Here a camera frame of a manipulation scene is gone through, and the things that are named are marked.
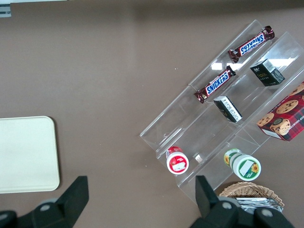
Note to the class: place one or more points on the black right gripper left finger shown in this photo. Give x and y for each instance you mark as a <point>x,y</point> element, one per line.
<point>69,199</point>

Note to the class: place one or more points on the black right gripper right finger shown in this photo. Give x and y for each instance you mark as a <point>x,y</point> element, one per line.
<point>211,209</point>

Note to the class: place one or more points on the woven wicker basket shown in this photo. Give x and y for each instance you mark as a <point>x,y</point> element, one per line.
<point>247,188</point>

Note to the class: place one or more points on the cream plastic tray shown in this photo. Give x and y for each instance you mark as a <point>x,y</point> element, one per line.
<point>26,154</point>

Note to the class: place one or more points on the silver foil wrapped package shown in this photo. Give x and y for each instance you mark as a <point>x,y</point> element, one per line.
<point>256,203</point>

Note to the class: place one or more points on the small metallic tag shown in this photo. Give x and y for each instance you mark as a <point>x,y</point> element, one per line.
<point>198,158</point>

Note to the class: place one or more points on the green sunflower lidded cup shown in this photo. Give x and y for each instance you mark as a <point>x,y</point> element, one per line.
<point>244,166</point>

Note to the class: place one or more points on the red lidded yogurt cup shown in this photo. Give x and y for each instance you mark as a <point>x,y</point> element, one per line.
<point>177,161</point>

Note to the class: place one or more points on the clear acrylic tiered display stand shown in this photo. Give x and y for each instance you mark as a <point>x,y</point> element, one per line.
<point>190,123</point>

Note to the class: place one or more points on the black box with white label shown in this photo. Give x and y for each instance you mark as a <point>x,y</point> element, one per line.
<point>228,109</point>

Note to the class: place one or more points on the red tartan cookie box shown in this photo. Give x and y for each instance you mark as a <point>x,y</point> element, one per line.
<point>285,116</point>

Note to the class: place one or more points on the Snickers chocolate bar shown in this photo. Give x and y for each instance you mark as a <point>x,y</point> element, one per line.
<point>251,44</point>
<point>216,84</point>

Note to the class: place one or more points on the black box with barcode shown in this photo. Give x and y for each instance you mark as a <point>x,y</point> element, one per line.
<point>266,73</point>

